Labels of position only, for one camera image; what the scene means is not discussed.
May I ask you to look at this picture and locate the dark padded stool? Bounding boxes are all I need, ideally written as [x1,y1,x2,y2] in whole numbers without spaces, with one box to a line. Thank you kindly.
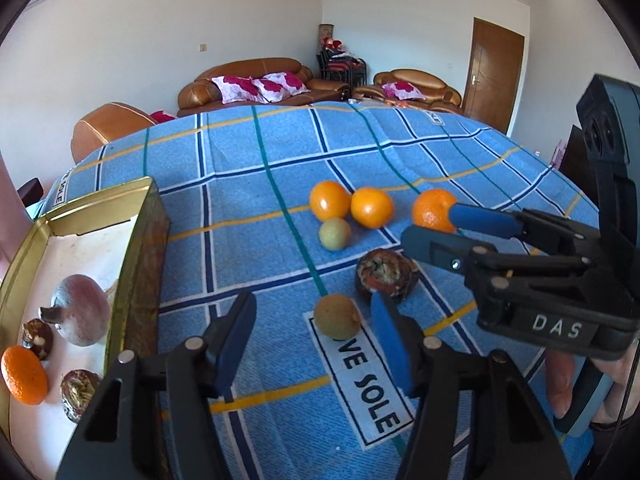
[17,177,43,206]

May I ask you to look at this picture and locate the black television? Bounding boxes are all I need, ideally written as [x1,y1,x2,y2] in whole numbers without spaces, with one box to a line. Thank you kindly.
[559,124,603,201]

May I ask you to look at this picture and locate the brown leather recliner armchair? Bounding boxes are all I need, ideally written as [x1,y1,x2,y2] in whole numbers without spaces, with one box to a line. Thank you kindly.
[71,102,178,163]

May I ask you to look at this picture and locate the stack of dark chairs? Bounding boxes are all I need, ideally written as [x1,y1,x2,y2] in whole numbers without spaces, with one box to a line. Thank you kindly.
[316,47,368,88]

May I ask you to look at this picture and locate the brown wrinkled fruit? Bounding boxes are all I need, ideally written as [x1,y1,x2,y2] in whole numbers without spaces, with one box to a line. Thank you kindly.
[60,369,103,423]
[21,318,55,361]
[355,249,422,305]

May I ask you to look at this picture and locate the blue plaid blanket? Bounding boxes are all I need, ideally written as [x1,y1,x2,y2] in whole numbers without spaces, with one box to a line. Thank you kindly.
[42,100,621,480]

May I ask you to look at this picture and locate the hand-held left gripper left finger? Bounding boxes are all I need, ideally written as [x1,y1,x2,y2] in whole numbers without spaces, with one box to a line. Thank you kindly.
[55,290,258,480]

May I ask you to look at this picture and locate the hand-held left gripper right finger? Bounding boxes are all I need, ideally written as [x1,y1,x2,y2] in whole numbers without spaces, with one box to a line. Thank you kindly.
[370,291,573,480]

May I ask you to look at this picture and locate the purple pomegranate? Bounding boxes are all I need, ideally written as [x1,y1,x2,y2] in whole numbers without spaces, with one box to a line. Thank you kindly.
[39,274,112,347]

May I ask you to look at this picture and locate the orange tangerine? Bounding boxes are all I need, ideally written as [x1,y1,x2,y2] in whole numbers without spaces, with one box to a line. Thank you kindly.
[309,180,352,223]
[1,345,49,406]
[350,186,395,229]
[411,188,458,233]

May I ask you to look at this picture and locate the brown leather sofa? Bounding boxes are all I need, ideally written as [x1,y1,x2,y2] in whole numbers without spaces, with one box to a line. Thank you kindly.
[177,58,351,118]

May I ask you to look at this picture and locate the brown wooden door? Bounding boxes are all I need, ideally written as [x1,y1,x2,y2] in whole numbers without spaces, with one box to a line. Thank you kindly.
[460,17,526,136]

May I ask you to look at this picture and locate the person's right hand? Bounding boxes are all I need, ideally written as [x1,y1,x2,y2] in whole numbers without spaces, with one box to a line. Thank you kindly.
[544,340,640,431]

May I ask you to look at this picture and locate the gold tin box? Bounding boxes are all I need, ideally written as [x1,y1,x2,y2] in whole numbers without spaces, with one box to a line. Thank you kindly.
[0,176,171,461]

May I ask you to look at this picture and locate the small green round fruit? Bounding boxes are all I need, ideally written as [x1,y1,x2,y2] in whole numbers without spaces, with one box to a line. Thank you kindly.
[313,294,361,341]
[318,217,353,252]

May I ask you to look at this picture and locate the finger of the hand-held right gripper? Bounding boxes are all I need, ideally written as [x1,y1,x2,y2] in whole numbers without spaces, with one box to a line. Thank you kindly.
[447,202,601,256]
[400,225,591,281]

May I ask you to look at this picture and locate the pink kettle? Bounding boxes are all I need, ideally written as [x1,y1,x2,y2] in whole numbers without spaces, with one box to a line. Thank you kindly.
[0,152,32,261]

